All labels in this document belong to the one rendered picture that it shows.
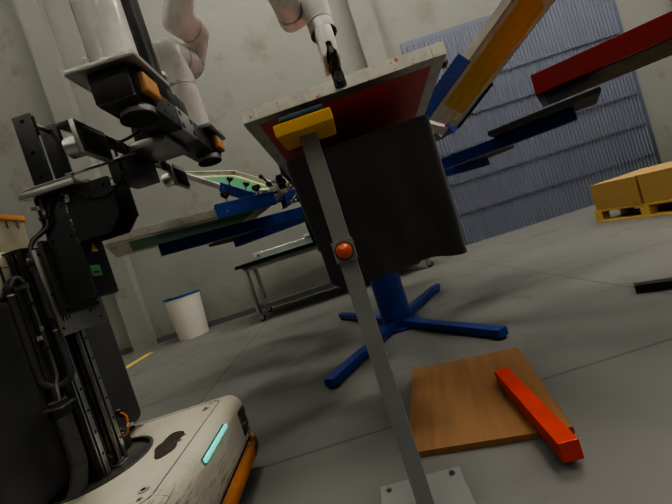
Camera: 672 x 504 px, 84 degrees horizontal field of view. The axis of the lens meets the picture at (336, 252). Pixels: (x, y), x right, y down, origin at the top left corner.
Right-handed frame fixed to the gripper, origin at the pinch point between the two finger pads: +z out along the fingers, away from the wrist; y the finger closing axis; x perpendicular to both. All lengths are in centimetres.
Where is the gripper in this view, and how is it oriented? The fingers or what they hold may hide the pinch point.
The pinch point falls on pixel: (339, 83)
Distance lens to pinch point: 114.3
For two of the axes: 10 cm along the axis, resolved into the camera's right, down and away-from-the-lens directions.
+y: -0.9, -0.5, -9.9
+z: 2.9, 9.5, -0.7
